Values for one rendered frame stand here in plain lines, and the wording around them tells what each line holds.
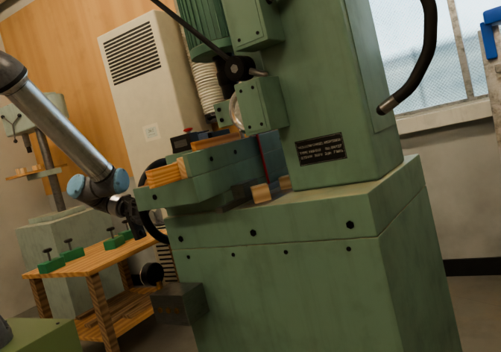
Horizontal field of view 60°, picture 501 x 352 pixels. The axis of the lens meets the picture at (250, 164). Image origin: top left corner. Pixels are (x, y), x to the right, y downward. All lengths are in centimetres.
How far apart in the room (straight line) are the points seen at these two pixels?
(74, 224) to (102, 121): 81
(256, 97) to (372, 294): 48
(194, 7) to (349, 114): 51
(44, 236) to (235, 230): 234
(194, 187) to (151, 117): 181
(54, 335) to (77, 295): 215
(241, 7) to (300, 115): 27
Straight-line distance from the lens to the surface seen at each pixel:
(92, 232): 336
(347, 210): 90
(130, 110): 290
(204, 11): 121
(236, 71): 104
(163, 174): 98
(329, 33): 99
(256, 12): 98
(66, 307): 335
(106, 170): 162
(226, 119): 123
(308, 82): 101
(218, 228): 109
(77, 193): 172
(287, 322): 108
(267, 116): 96
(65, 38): 379
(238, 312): 115
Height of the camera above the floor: 97
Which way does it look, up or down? 4 degrees down
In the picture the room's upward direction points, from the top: 14 degrees counter-clockwise
